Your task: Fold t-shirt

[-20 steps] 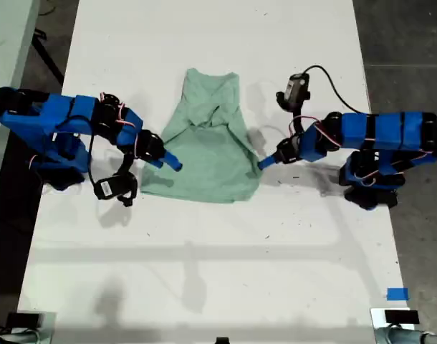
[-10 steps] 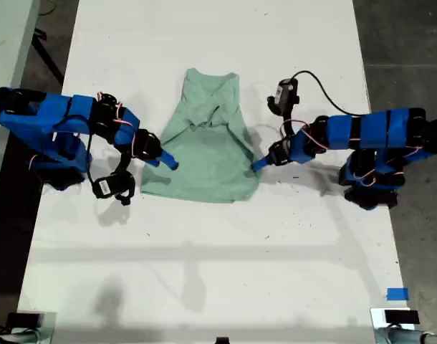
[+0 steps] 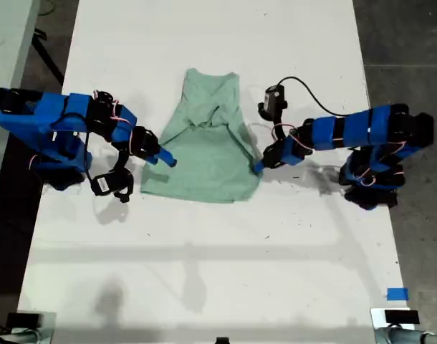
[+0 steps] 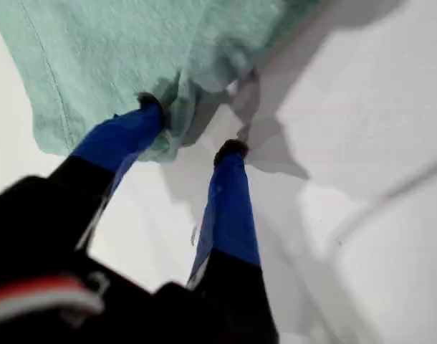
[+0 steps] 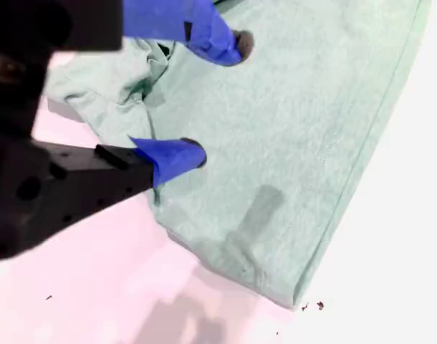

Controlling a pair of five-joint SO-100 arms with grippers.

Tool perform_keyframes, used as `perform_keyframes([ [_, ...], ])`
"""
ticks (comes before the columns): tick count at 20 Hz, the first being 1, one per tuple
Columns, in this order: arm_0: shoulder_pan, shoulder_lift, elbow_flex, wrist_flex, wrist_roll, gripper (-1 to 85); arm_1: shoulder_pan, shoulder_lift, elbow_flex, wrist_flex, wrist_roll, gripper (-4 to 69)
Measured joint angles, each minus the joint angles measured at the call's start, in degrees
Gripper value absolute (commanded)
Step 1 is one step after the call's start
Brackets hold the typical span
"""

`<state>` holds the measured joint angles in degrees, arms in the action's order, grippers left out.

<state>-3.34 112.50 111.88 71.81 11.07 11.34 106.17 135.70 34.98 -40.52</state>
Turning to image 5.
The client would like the pale green t-shirt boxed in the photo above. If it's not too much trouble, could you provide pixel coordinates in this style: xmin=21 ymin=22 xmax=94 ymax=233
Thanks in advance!
xmin=42 ymin=0 xmax=433 ymax=311

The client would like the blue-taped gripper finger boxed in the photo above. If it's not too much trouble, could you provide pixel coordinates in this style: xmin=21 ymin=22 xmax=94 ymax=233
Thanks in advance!
xmin=34 ymin=135 xmax=208 ymax=244
xmin=60 ymin=0 xmax=255 ymax=67

